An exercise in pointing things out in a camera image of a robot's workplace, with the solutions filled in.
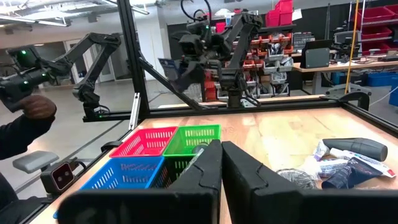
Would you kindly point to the person's hand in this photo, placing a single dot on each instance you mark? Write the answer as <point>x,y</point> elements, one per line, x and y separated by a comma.
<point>38,107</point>

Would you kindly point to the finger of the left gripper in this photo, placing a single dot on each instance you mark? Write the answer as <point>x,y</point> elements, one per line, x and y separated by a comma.
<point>188,77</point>
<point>213,70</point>

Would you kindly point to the blue plastic basket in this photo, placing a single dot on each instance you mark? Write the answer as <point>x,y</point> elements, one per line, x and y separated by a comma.
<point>93,183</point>

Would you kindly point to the red storage bin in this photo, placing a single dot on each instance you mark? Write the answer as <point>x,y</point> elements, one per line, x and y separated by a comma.
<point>272,18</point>
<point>286,18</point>
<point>284,6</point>

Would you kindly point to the white toothpaste tube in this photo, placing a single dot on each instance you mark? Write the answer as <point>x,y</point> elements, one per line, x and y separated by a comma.
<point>332,166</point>

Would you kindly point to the black monitor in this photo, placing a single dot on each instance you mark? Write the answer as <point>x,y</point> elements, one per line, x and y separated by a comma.
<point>315,56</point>

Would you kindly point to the blue printed sign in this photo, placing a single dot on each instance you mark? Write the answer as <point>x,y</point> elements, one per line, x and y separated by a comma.
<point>169,68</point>

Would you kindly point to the silver aluminium bracket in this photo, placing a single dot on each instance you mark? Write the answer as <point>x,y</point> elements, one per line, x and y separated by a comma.
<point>134,110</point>

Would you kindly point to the grey chair base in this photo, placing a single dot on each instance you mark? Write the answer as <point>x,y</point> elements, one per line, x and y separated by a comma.
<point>348,90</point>

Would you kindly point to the person's forearm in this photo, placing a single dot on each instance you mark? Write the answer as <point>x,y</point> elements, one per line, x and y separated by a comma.
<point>18,137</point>

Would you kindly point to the black aluminium frame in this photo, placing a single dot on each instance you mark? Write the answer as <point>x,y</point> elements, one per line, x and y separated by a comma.
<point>132,46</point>

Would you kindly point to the person's leg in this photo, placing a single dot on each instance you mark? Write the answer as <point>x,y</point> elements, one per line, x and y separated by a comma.
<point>9,211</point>

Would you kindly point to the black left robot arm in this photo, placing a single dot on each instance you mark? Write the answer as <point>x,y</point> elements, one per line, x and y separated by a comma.
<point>247,43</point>

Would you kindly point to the small white tube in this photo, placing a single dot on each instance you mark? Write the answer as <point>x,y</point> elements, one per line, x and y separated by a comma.
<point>320,151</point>

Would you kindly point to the grey chair armrest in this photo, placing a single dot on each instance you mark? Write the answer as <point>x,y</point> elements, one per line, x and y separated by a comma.
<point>34,160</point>

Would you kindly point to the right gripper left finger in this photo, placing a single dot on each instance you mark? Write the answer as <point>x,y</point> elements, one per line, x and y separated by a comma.
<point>192,202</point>

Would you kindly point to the black table-level camera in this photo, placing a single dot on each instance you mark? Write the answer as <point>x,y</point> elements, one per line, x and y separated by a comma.
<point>57,177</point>

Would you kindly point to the black plastic basket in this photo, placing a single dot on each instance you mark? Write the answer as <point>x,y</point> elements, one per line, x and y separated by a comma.
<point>168,174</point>

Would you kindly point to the blue storage crate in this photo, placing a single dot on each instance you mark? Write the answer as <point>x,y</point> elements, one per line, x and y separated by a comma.
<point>381,79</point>

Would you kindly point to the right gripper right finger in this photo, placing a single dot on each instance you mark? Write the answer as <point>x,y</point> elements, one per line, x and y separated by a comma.
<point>255,199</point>

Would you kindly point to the dark blue tube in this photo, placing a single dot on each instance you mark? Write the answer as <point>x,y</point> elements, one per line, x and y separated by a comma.
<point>342,180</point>

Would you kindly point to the white double door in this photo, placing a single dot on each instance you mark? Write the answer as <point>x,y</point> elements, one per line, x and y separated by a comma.
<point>107,73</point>

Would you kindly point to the metal shelf with red bins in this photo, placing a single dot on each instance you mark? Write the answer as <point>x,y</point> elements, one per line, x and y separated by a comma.
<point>376,31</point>

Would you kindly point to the wooden desk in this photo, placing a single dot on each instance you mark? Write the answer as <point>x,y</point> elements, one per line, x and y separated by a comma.
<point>342,66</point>

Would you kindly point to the black item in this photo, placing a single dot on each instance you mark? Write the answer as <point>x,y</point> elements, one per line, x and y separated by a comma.
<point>192,161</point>
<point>295,179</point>

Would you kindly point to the small parts bin rack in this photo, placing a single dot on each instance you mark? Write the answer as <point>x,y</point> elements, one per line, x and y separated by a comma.
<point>273,68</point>

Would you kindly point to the red plastic basket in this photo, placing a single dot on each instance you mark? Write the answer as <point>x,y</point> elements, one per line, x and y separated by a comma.
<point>127,146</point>

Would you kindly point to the green plastic basket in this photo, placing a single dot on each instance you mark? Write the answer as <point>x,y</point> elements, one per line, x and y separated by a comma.
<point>174,146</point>

